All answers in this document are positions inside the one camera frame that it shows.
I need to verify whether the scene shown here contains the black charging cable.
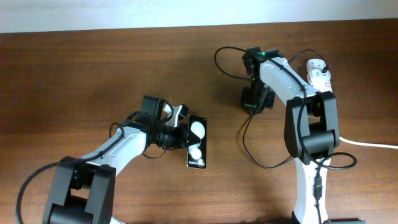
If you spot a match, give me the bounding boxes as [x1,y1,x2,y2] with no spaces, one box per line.
[236,49,329,170]

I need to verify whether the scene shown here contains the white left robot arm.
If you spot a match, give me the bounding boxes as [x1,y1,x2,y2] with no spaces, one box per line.
[43,96,207,224]

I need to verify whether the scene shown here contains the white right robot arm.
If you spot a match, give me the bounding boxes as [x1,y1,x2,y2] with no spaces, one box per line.
[241,47,340,223]

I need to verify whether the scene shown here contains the white power strip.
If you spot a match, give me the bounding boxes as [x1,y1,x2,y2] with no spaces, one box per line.
[306,58,333,92]

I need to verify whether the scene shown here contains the black smartphone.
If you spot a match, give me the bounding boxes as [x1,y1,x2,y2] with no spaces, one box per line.
[187,114,207,169]

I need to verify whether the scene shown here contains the white usb charger adapter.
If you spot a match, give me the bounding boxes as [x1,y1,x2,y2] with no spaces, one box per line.
[306,58,331,83]

